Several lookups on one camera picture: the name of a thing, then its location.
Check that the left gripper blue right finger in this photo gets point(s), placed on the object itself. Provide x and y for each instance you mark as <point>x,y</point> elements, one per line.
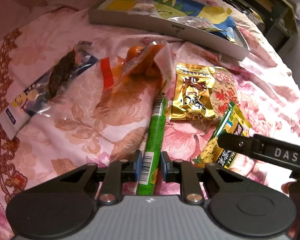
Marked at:
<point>186,175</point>

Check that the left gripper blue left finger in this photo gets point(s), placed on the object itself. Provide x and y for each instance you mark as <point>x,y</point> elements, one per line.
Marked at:
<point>115,175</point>

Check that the green sausage stick snack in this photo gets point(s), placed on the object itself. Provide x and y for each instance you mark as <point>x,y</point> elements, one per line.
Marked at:
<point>150,162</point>

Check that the yellow green wafer bar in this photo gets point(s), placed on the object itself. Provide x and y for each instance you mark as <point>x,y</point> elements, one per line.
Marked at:
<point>218,149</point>

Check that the gold foil snack pouch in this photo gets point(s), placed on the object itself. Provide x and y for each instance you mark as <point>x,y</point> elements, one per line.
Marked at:
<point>191,101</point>

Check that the rice cracker pack red print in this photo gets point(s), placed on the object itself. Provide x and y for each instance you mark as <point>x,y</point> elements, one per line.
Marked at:
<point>223,92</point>

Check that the clear orange snack bag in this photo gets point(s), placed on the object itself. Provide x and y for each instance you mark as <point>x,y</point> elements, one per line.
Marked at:
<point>153,61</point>

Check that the white green vegetable snack pouch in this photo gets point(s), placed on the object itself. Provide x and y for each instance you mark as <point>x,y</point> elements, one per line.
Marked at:
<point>210,19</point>

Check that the person's right hand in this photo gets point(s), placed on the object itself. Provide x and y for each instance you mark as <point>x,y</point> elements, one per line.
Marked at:
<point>296,204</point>

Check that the pink floral bedsheet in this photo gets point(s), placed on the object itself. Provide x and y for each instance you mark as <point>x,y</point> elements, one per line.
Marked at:
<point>102,132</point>

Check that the shallow grey cardboard box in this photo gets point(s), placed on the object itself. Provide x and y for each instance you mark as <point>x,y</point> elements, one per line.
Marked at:
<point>114,12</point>

